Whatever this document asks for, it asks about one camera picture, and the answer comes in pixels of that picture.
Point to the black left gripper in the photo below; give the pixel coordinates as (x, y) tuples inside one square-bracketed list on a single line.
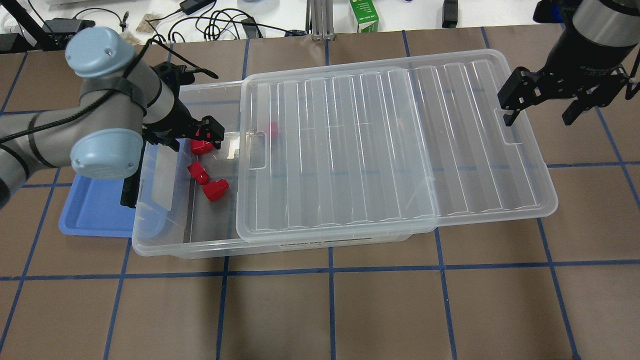
[(173, 122)]

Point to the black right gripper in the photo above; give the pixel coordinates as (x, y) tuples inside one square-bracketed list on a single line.
[(576, 62)]

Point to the clear plastic box lid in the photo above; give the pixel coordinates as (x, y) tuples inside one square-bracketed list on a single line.
[(480, 170)]

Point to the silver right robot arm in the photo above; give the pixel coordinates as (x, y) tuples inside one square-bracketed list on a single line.
[(586, 63)]

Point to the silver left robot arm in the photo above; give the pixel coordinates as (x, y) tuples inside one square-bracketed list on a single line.
[(124, 104)]

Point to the clear plastic storage box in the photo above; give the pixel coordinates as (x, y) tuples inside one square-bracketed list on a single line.
[(200, 200)]

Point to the black power adapter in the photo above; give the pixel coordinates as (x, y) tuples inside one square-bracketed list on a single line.
[(189, 7)]

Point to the blue plastic tray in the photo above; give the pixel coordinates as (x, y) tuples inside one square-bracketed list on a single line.
[(93, 208)]

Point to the green white carton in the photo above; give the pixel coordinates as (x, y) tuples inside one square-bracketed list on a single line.
[(365, 16)]

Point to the black box latch handle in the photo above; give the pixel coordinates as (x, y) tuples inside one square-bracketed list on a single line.
[(129, 191)]

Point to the aluminium frame post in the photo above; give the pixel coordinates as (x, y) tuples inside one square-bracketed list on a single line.
[(320, 20)]

